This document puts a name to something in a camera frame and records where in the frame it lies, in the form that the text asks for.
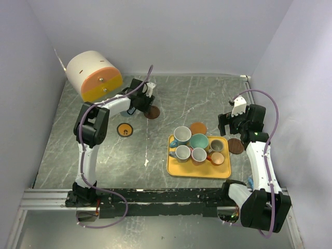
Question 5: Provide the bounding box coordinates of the dark brown wooden coaster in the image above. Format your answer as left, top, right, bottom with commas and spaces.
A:
144, 106, 160, 119

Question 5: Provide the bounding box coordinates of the blue round coaster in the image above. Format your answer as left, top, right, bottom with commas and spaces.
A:
120, 109, 136, 117

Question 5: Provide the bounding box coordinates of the dark walnut wooden coaster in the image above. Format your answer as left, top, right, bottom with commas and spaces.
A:
228, 138, 244, 155

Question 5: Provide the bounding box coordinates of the light orange wooden coaster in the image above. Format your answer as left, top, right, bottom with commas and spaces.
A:
189, 122, 207, 135

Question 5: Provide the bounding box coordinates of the yellow black-rimmed coaster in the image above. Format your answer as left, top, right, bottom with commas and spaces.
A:
117, 123, 133, 137

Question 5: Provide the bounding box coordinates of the yellow plastic tray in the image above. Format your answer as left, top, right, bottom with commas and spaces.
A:
167, 136, 231, 179

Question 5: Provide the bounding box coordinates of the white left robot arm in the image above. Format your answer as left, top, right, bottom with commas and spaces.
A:
73, 79, 156, 207

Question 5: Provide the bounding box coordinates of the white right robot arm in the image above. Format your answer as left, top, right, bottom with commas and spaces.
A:
218, 104, 292, 233

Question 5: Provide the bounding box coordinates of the teal cup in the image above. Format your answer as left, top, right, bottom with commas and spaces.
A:
189, 133, 210, 151

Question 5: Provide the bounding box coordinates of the orange copper cup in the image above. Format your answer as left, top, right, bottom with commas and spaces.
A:
206, 152, 225, 165

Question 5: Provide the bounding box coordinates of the white pink cup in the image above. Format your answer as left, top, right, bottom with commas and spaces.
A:
191, 148, 207, 166

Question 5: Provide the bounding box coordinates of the white cylindrical drawer cabinet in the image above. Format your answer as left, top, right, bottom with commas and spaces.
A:
66, 50, 123, 103

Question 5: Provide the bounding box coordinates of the blue clip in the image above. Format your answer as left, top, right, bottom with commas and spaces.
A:
247, 177, 254, 189

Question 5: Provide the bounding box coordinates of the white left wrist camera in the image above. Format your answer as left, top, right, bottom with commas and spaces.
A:
142, 82, 156, 97

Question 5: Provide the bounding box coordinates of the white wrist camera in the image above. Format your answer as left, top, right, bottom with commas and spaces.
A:
229, 95, 247, 117
142, 82, 156, 97

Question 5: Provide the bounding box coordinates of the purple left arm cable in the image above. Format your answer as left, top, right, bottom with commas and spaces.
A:
76, 64, 154, 229

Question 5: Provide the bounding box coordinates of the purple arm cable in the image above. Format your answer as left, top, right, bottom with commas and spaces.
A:
222, 89, 280, 239
76, 64, 154, 229

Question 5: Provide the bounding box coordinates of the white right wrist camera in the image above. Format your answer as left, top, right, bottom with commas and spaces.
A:
229, 95, 247, 117

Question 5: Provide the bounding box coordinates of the grey yellow-handled cup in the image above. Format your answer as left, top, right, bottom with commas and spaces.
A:
207, 140, 224, 154

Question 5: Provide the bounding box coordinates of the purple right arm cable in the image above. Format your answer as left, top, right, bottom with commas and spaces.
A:
222, 89, 280, 239

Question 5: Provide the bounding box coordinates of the large white blue-handled mug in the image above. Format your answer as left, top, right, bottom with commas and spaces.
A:
170, 126, 192, 148

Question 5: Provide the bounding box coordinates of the white grey-handled cup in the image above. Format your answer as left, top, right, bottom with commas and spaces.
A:
169, 145, 191, 163

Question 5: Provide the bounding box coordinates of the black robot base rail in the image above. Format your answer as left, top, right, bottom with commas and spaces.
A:
65, 188, 236, 218

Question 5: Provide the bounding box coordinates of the aluminium frame rail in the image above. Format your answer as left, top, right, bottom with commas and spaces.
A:
19, 187, 290, 211

